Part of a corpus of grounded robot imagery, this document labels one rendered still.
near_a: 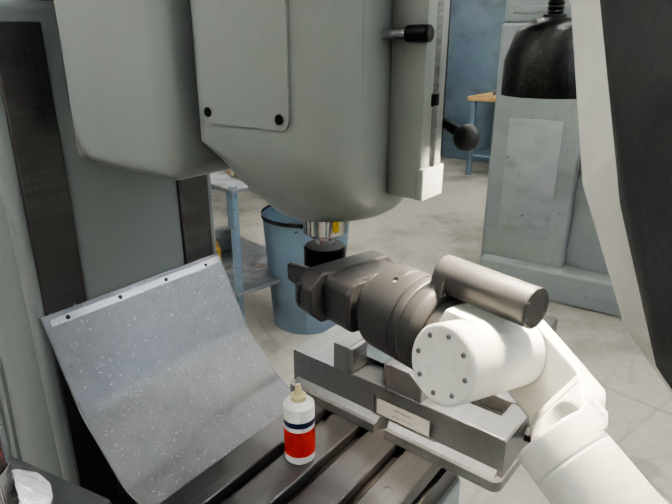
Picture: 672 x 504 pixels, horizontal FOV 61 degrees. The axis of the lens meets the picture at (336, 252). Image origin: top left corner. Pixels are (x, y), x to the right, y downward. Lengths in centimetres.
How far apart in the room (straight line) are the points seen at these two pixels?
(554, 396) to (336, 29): 35
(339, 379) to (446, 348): 42
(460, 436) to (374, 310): 29
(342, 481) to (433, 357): 34
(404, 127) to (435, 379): 22
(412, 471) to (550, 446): 35
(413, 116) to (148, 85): 26
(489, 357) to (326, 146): 22
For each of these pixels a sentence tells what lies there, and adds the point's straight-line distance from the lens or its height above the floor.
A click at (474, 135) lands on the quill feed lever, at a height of 138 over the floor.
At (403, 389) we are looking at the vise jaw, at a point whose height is 105.
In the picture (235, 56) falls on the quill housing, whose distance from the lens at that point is 55.
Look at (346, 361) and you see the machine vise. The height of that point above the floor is 105.
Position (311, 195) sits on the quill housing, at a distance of 53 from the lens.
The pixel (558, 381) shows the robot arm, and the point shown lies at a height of 122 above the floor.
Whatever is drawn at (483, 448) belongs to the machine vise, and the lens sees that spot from 77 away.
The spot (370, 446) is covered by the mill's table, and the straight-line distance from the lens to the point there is 82.
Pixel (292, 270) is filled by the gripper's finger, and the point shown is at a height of 124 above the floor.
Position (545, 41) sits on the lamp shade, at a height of 148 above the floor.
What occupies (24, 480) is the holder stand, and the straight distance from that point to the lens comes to 53.
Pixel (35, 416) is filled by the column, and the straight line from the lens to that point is 97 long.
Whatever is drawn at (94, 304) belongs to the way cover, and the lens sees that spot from 91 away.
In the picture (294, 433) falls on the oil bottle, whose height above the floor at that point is 102.
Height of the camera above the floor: 148
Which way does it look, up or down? 20 degrees down
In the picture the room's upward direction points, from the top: straight up
